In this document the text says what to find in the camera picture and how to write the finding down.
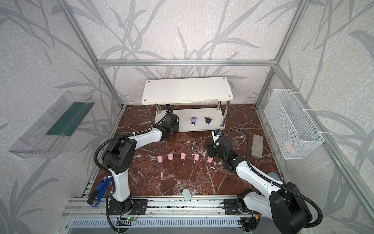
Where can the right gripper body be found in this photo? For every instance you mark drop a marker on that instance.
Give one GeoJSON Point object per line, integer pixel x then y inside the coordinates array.
{"type": "Point", "coordinates": [214, 152]}

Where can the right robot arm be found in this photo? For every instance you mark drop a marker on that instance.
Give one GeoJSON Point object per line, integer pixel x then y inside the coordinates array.
{"type": "Point", "coordinates": [282, 202]}

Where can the blue clamp tool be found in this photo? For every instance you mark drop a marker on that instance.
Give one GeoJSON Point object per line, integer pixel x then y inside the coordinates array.
{"type": "Point", "coordinates": [96, 196]}

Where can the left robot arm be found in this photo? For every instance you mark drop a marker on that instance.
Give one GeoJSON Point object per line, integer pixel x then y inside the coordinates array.
{"type": "Point", "coordinates": [115, 156]}

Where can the white wire basket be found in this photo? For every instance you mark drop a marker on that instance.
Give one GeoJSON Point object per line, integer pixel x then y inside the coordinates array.
{"type": "Point", "coordinates": [289, 120]}

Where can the pink toy in basket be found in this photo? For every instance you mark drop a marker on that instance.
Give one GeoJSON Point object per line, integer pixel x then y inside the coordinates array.
{"type": "Point", "coordinates": [290, 148]}

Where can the grey stone block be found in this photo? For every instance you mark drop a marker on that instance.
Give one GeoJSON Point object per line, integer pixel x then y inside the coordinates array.
{"type": "Point", "coordinates": [257, 147]}

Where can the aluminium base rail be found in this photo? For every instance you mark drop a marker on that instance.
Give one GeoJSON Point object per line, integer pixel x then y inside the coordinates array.
{"type": "Point", "coordinates": [160, 212]}

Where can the white two-tier shelf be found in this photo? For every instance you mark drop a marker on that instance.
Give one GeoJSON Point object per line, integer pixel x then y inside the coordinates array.
{"type": "Point", "coordinates": [190, 91]}

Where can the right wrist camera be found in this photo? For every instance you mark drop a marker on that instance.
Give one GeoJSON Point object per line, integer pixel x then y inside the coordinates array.
{"type": "Point", "coordinates": [216, 134]}

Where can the aluminium cage frame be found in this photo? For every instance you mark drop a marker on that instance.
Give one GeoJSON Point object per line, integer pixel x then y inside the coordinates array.
{"type": "Point", "coordinates": [351, 176]}

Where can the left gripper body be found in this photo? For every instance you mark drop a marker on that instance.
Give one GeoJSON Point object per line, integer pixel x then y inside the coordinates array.
{"type": "Point", "coordinates": [174, 129]}

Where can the pale green oval disc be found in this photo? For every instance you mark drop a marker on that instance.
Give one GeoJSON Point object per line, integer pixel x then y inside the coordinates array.
{"type": "Point", "coordinates": [187, 195]}

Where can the clear plastic wall bin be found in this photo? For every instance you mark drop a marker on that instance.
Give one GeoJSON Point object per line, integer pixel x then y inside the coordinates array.
{"type": "Point", "coordinates": [49, 134]}

